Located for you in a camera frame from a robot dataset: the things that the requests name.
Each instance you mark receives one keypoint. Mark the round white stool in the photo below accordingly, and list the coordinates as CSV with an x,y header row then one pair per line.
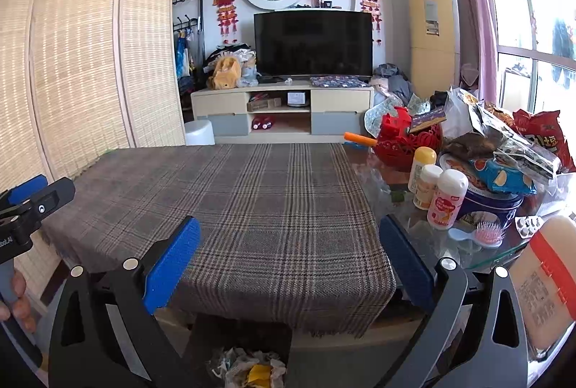
x,y
200,132

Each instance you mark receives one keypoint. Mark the dark patterned cloth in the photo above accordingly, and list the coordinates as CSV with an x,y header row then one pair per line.
x,y
335,80

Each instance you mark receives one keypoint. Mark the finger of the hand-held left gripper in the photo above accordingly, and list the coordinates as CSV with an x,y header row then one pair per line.
x,y
27,190
56,194

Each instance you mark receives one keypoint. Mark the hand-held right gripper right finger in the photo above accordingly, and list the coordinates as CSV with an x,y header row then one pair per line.
x,y
405,262

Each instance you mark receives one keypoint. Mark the red fish hanging decoration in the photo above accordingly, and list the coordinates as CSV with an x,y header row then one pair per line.
x,y
227,7

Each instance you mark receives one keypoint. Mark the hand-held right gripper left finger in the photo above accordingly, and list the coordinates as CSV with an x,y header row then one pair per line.
x,y
173,266

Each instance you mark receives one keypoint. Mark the window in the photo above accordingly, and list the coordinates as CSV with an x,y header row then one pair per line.
x,y
531,32

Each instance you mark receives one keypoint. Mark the orange plastic stick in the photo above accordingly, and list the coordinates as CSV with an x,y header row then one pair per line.
x,y
360,139

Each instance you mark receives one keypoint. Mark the small white box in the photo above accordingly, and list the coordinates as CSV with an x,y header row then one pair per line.
x,y
297,98

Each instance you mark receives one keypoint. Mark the black flat screen television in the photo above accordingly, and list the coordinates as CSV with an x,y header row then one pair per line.
x,y
312,43

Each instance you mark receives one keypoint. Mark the beige grey TV cabinet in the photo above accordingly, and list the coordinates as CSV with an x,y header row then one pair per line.
x,y
216,104

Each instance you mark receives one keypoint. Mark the blue chips bag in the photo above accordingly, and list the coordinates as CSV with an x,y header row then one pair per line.
x,y
504,176

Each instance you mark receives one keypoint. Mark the white plastic bag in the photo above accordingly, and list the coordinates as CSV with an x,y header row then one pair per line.
x,y
459,104

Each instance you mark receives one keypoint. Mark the red plastic basket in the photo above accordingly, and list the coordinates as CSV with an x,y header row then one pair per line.
x,y
400,145

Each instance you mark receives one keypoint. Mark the gold yellow wrapper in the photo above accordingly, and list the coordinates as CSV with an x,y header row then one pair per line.
x,y
258,375

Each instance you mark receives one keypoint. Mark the pale green patterned bag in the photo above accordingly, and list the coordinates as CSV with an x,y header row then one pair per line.
x,y
375,115

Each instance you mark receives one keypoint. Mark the pink hairbrush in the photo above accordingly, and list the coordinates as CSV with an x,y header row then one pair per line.
x,y
489,233

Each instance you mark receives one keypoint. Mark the beige standing air conditioner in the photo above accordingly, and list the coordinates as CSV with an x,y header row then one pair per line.
x,y
432,27

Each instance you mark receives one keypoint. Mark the white bottle orange label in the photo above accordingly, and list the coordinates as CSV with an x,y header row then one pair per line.
x,y
425,190

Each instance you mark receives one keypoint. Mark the dark booklet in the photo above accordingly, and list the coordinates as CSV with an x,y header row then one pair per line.
x,y
427,118

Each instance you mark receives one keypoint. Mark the pink curtain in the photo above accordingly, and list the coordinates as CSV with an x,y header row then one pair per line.
x,y
472,9

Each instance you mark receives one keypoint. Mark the crumpled white paper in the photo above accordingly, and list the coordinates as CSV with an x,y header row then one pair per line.
x,y
238,363

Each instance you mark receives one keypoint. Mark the pile of grey clothes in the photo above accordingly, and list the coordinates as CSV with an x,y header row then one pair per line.
x,y
391,81

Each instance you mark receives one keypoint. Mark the dark brown waste bin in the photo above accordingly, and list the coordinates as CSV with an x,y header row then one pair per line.
x,y
225,334

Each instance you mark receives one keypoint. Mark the bamboo folding screen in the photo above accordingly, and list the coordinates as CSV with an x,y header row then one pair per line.
x,y
90,54

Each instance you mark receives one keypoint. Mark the silver snack bag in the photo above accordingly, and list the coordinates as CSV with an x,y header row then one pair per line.
x,y
517,142

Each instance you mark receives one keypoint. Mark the red snack bag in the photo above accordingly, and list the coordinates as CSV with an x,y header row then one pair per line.
x,y
544,136

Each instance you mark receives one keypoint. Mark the yellow plush toy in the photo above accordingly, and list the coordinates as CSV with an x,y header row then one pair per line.
x,y
225,72

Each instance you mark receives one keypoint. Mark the brown cardboard box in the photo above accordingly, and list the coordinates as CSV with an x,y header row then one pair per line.
x,y
263,103

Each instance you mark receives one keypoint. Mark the white bottle yellow cap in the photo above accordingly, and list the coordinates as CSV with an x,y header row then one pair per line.
x,y
422,165

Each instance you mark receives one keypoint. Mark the red slippers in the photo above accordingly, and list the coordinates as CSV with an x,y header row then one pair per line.
x,y
261,123

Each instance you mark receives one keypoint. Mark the person's left hand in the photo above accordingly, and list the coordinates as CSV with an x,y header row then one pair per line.
x,y
19,286

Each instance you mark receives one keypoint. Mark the brown plaid blanket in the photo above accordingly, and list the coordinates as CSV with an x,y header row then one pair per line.
x,y
252,208

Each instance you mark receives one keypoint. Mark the pile of mixed clothes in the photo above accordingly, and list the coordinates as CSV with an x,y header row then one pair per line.
x,y
245,59

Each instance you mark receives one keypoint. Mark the blue cookie tin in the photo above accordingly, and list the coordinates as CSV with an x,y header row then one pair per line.
x,y
490,203

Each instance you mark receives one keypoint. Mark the white bottle pink label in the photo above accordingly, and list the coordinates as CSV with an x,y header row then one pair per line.
x,y
445,203

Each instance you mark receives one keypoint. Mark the beige jug with red label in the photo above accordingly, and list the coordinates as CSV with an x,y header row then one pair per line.
x,y
549,275

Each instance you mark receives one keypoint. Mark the silver blister pill pack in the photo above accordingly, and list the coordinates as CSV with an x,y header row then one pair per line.
x,y
528,226

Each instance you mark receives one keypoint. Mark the brown snack bag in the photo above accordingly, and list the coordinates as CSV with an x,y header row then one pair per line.
x,y
472,143

